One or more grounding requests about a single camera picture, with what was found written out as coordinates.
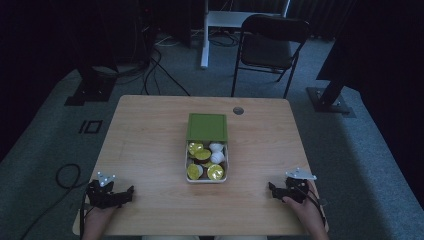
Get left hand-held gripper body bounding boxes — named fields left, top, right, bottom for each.
left=85, top=171, right=124, bottom=210

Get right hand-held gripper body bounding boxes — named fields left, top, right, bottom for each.
left=283, top=167, right=318, bottom=205

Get person's left hand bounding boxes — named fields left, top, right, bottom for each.
left=83, top=203, right=120, bottom=231

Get person's right hand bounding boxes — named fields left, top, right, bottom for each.
left=281, top=179, right=324, bottom=228

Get yellow-lidded coffee capsule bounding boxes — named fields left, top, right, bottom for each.
left=187, top=142, right=205, bottom=156
left=194, top=148, right=212, bottom=164
left=186, top=163, right=204, bottom=181
left=206, top=164, right=225, bottom=181

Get white storage box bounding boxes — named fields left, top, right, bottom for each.
left=184, top=139, right=230, bottom=184

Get green box lid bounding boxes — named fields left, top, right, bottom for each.
left=185, top=112, right=229, bottom=143

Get black metal stand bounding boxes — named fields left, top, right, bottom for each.
left=64, top=49, right=118, bottom=107
left=305, top=66, right=357, bottom=119

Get black folding chair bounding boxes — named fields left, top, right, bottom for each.
left=230, top=13, right=312, bottom=100

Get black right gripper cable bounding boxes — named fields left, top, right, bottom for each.
left=299, top=188, right=328, bottom=228

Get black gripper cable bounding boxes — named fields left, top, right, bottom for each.
left=299, top=188, right=328, bottom=228
left=19, top=162, right=92, bottom=240

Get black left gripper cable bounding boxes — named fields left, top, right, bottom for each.
left=19, top=162, right=92, bottom=240

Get black floor cables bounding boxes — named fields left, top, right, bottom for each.
left=113, top=29, right=192, bottom=98

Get white desk frame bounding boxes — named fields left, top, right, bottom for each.
left=200, top=0, right=292, bottom=70

